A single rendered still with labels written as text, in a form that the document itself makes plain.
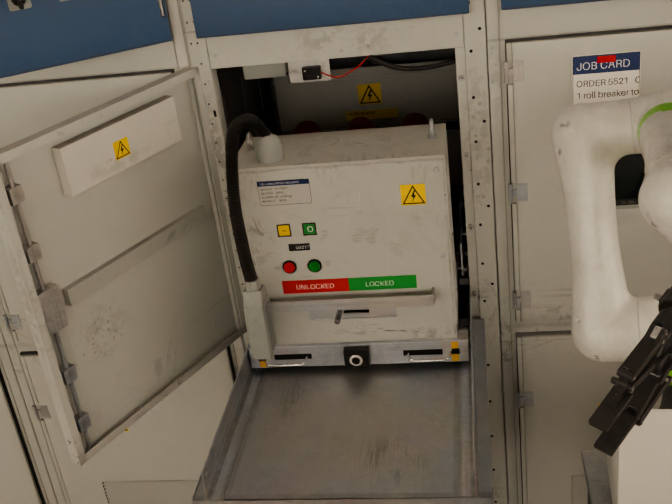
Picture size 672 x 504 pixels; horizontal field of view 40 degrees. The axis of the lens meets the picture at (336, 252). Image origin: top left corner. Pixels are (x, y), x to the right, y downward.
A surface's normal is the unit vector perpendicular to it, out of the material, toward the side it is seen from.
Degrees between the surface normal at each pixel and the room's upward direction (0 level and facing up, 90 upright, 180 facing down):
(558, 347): 90
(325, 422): 0
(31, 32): 90
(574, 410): 90
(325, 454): 0
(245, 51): 90
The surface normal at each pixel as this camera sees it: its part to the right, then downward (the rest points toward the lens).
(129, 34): 0.43, 0.36
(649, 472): -0.15, 0.46
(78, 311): 0.83, 0.15
